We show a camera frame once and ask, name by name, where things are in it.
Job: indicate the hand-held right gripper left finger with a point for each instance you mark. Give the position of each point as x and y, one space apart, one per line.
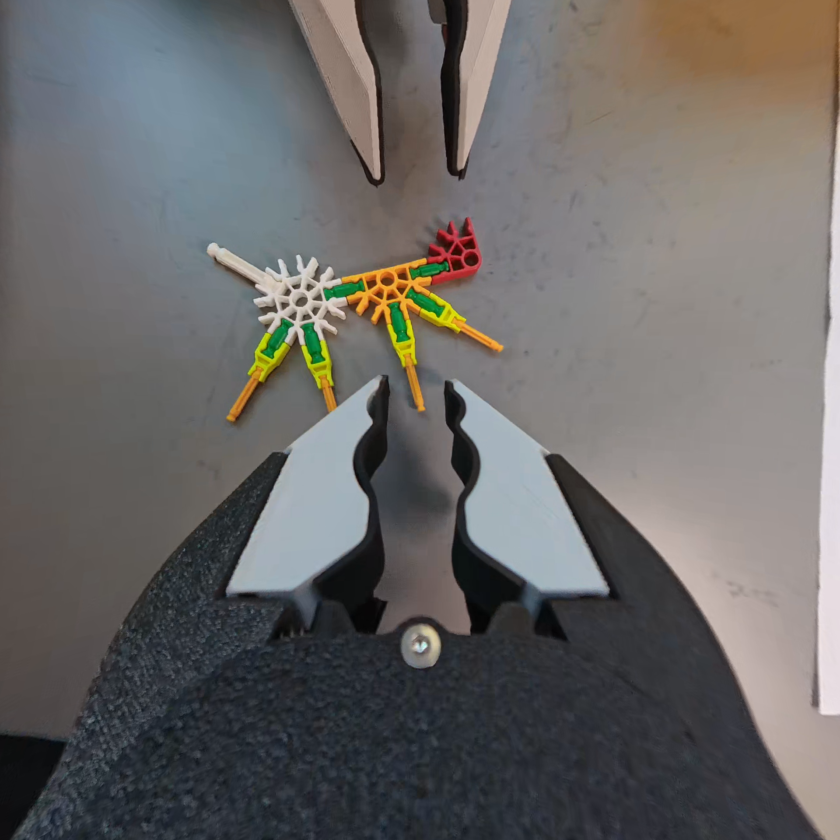
295 525

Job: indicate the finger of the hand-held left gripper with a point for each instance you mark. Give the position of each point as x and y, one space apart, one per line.
476 65
341 65

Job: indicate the white folded instruction sheet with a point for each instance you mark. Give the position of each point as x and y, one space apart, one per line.
830 459

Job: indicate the colourful construction toy model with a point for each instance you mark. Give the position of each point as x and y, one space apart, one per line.
395 323

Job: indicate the grey desk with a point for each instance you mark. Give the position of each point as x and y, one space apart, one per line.
131 197

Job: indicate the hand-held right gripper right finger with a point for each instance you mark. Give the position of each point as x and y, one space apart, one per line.
531 525

